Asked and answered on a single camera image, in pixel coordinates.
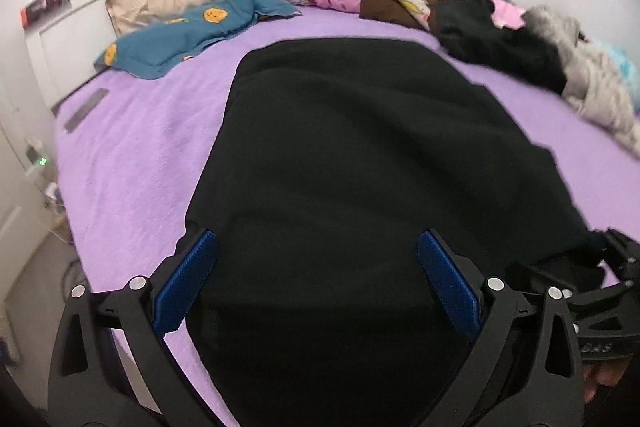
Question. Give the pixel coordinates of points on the person's right hand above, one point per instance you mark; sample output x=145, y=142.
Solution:
x=602, y=377

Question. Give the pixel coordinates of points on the blue pillowcase with orange print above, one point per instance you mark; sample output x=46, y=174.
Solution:
x=165, y=42

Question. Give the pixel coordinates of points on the black garment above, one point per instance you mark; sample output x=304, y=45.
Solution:
x=490, y=42

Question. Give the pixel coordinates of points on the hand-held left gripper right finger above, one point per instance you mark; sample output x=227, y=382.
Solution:
x=450, y=287

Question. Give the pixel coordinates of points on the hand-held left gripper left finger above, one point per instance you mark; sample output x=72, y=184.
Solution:
x=186, y=282

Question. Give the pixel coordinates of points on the red and black wall box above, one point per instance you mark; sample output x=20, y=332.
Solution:
x=45, y=4

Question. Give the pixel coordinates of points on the power strip with green light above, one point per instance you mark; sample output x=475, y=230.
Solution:
x=42, y=162

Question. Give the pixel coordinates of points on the black jacket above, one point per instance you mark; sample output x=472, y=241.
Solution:
x=350, y=182

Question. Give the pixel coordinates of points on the grey knit sweater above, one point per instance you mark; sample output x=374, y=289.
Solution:
x=595, y=77

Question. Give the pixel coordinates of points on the purple bed blanket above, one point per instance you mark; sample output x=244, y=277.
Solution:
x=140, y=167

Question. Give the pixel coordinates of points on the dark slim phone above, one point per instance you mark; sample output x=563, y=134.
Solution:
x=86, y=109

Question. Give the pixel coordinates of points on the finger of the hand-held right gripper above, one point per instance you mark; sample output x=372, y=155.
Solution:
x=625, y=257

